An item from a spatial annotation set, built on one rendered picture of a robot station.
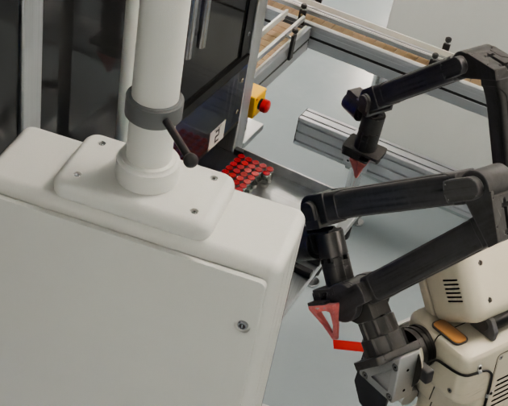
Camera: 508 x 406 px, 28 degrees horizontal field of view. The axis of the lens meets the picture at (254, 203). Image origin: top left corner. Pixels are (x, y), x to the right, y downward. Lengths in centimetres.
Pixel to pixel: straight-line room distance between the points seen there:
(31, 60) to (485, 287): 91
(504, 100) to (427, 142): 212
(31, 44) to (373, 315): 79
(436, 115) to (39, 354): 265
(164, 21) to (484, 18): 264
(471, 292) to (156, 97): 75
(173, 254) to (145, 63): 30
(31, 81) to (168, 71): 42
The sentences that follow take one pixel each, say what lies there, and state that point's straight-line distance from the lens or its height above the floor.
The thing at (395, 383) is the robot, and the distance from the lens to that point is 193.
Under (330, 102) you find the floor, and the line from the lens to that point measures 485.
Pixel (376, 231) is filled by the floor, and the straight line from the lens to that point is 414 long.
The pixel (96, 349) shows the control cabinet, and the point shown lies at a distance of 174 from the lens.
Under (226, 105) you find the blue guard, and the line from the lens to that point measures 267.
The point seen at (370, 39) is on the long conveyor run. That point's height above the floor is 93.
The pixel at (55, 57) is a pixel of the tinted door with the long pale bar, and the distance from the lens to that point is 185.
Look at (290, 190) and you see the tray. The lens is 277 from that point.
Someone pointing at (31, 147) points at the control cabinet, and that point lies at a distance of 169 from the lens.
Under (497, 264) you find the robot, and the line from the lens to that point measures 195.
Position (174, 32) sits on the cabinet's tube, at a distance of 141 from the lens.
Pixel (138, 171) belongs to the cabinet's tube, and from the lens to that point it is 153.
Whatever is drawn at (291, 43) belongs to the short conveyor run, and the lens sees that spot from 331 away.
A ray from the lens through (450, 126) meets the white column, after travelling 417.
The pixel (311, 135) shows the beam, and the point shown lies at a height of 50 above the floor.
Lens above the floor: 255
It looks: 38 degrees down
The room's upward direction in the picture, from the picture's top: 11 degrees clockwise
